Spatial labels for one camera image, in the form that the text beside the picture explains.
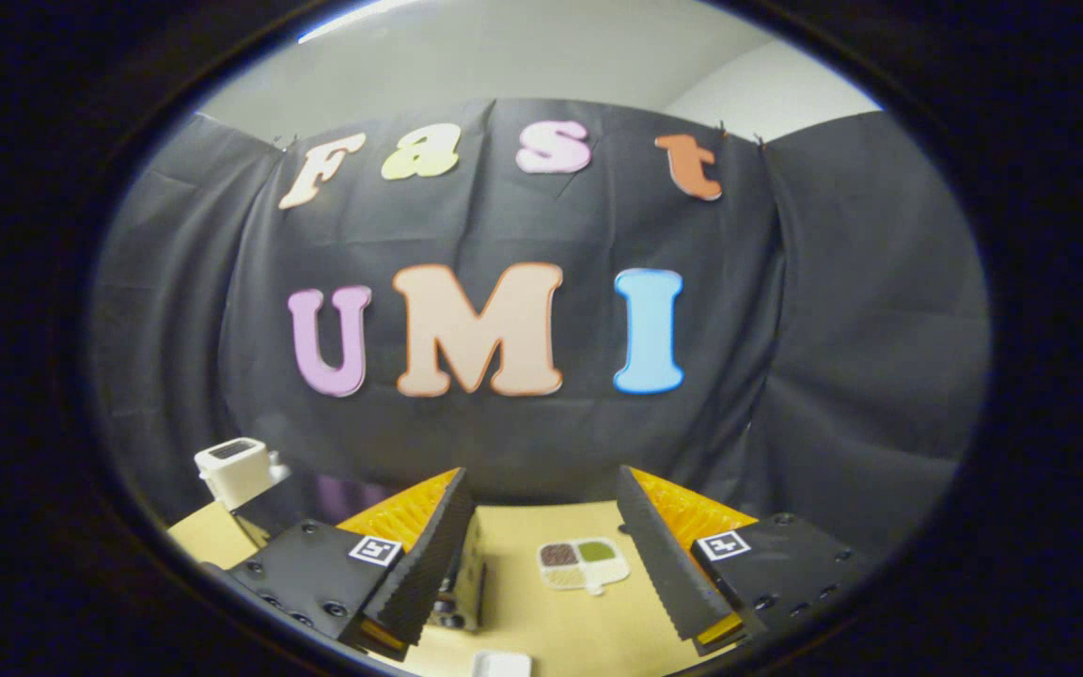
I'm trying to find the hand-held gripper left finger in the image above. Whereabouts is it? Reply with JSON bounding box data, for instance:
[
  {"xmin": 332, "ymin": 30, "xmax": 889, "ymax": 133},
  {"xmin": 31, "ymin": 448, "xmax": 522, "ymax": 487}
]
[{"xmin": 225, "ymin": 466, "xmax": 476, "ymax": 661}]

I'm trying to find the white divided dish of beans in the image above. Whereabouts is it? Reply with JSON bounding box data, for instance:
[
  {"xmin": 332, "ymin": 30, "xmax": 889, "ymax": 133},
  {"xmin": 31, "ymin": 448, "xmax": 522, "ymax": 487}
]
[{"xmin": 538, "ymin": 537, "xmax": 631, "ymax": 595}]

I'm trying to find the small white toaster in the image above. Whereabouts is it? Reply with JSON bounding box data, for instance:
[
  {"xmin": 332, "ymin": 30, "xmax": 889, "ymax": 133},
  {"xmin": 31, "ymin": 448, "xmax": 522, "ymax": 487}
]
[{"xmin": 194, "ymin": 437, "xmax": 290, "ymax": 512}]

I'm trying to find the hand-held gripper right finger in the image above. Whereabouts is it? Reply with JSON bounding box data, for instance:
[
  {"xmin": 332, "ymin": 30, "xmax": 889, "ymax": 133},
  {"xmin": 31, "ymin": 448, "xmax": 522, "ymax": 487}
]
[{"xmin": 616, "ymin": 464, "xmax": 873, "ymax": 657}]

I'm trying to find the black toaster oven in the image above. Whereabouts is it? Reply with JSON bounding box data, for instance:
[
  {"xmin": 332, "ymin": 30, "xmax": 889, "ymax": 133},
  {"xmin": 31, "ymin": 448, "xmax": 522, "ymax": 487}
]
[{"xmin": 231, "ymin": 470, "xmax": 488, "ymax": 633}]

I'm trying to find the white plastic tray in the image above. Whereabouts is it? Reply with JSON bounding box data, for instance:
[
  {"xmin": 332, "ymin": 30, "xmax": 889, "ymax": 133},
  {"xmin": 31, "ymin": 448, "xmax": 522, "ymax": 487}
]
[{"xmin": 471, "ymin": 649, "xmax": 533, "ymax": 677}]

